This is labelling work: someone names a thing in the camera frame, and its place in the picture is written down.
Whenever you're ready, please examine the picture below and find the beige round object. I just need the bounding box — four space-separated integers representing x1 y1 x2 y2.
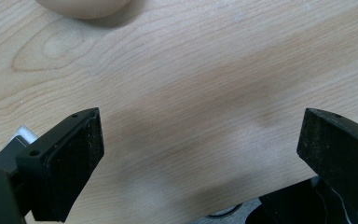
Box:
35 0 132 21

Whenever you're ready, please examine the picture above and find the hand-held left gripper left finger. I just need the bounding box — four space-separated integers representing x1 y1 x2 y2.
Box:
15 106 105 223

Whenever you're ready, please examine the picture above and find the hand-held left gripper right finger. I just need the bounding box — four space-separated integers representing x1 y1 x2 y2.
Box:
296 107 358 224

